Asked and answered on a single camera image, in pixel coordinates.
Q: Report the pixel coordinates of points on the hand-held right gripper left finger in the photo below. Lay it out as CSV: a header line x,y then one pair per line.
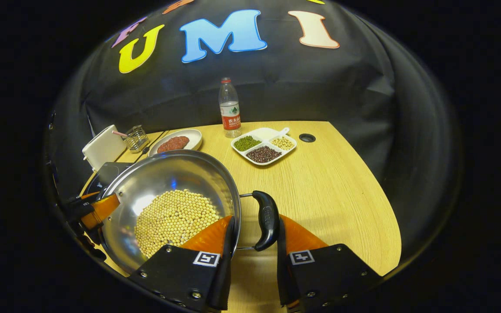
x,y
228,256

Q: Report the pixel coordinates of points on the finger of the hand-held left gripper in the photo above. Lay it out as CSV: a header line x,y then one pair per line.
x,y
100,211
87,245

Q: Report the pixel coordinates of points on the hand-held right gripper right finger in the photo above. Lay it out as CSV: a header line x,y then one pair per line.
x,y
282,265

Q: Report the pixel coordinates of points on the black induction cooktop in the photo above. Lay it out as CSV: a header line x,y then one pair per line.
x,y
102,174

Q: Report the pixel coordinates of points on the white toaster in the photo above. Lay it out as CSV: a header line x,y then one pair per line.
x,y
102,148

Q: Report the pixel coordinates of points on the pile of yellow soybeans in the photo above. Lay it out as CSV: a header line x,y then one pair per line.
x,y
174,221

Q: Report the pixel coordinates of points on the pink straw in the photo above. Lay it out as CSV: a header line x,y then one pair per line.
x,y
119,134

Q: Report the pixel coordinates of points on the red meat patties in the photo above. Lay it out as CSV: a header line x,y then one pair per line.
x,y
173,144

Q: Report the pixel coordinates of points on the white divided dish of beans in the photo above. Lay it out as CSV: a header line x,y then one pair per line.
x,y
264,145

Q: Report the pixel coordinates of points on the white round plate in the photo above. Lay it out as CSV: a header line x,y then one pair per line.
x,y
194,137

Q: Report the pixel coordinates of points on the clear water bottle red label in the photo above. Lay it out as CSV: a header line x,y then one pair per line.
x,y
230,117

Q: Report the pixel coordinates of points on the black backdrop cloth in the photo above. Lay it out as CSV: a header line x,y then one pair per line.
x,y
320,87

